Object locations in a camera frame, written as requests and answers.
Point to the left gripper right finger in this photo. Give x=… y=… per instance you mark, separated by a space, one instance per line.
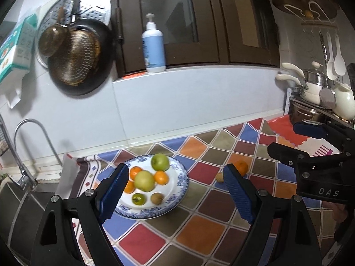
x=296 y=242

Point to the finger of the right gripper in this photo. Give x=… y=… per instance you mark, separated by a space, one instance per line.
x=310 y=129
x=286 y=155

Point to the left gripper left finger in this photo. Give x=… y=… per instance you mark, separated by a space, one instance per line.
x=55 y=242

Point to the green persimmon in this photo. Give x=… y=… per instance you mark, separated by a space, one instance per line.
x=139 y=199

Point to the orange tangerine with stem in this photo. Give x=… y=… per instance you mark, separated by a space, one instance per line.
x=134 y=171

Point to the yellow green pear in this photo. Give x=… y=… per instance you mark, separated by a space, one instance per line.
x=144 y=181

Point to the large orange tangerine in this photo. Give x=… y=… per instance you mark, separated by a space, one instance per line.
x=161 y=177

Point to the green apple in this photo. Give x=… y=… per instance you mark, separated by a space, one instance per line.
x=160 y=162

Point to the small orange tangerine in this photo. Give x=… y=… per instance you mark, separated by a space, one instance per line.
x=130 y=187

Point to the red striped mat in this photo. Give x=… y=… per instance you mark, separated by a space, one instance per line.
x=286 y=136

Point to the steel spatula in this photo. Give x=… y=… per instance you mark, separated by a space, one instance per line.
x=327 y=95

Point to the white ceramic jug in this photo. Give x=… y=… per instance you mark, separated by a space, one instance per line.
x=345 y=105

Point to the white ladle spoon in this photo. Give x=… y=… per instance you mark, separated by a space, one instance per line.
x=331 y=74

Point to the white rice spoon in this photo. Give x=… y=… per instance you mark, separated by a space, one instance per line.
x=339 y=63

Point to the stainless steel sink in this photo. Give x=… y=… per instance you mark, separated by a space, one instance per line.
x=21 y=213

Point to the colourful diamond pattern table mat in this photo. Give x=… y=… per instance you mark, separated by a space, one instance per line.
x=205 y=228

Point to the blue white porcelain plate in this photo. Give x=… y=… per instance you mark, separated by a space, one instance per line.
x=173 y=192

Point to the thin gooseneck water tap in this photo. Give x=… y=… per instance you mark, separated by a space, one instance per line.
x=34 y=139

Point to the copper strainer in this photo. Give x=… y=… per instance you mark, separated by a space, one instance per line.
x=73 y=62

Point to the black frying pan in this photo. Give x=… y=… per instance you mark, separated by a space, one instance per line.
x=102 y=68

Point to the small copper saucepan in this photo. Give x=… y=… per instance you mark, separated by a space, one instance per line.
x=54 y=37

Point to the teal paper towel box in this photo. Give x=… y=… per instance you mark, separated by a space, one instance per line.
x=16 y=50

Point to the white blue pump bottle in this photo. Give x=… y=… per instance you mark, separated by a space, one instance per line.
x=153 y=47

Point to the round steel steamer tray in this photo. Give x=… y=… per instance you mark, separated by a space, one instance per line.
x=89 y=9

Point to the white handled pot stack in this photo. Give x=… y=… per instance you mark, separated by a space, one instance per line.
x=311 y=81

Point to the dark wooden window frame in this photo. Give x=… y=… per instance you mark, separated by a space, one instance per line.
x=197 y=32

